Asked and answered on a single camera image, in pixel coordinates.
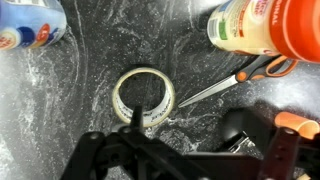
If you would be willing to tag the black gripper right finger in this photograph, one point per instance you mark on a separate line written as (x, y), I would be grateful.
(283, 153)

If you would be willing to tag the cream creamer bottle orange cap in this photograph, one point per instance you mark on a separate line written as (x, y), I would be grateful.
(246, 30)

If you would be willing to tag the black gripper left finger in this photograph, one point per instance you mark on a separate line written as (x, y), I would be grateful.
(136, 146)

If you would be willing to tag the clear packing tape roll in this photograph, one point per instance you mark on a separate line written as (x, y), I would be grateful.
(155, 115)

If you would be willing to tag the blue creamer bottle orange cap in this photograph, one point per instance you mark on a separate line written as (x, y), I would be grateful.
(30, 20)

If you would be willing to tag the black rounded object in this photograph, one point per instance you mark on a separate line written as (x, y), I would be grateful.
(233, 125)

